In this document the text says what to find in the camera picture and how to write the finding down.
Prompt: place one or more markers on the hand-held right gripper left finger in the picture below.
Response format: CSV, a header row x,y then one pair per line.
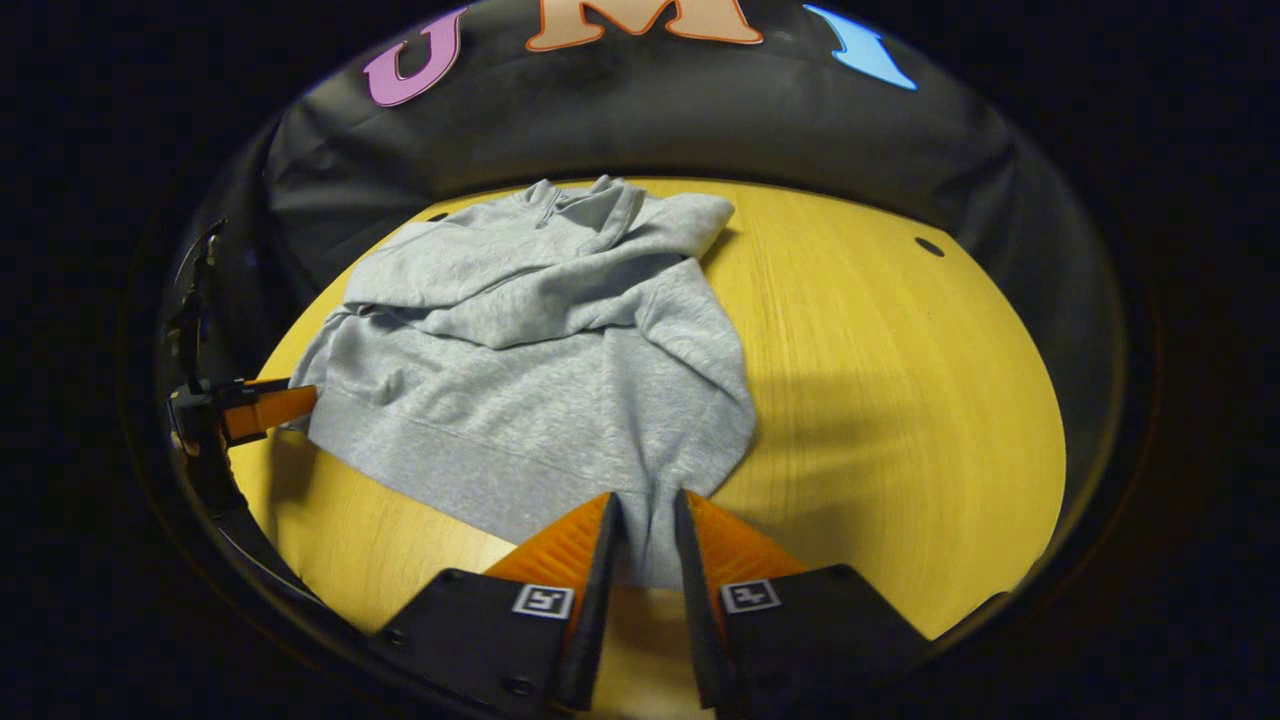
x,y
595,600

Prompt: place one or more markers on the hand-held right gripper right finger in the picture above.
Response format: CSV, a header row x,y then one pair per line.
x,y
697,620

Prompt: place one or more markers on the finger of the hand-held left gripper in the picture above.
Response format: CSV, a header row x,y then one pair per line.
x,y
275,408

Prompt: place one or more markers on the black backdrop cloth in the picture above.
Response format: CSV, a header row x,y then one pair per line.
x,y
700,110

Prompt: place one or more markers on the grey sweatshirt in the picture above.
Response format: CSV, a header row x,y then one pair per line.
x,y
540,380

